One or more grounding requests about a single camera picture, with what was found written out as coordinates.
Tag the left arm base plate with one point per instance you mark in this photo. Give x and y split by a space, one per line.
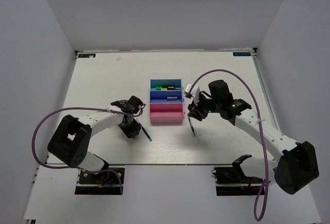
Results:
100 184

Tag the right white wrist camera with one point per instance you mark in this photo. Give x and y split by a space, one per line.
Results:
192 92

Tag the yellow cap black highlighter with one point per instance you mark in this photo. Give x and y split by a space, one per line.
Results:
168 88

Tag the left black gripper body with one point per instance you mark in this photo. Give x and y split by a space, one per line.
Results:
130 128

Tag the blue ink pen refill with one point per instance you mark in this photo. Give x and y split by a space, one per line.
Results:
145 132

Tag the right blue corner label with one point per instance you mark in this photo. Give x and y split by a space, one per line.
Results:
241 54

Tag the white eraser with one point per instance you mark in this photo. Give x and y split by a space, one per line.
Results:
172 98

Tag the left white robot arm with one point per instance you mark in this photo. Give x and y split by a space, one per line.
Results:
71 139

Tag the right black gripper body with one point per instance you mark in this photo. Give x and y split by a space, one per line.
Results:
203 106

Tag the blue corner label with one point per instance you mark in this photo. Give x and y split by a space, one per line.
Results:
241 54
86 55

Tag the left blue corner label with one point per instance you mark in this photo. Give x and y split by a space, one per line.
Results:
86 55

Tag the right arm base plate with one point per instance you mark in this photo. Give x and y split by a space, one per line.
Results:
230 184

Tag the pink drawer container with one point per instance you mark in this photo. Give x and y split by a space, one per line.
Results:
167 113

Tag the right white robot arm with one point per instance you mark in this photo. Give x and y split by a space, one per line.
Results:
294 164

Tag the dark blue drawer container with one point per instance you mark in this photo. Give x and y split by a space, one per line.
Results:
160 97

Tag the green ink pen refill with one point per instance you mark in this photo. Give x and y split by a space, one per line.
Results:
192 128

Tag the light blue drawer container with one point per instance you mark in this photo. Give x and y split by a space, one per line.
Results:
176 83

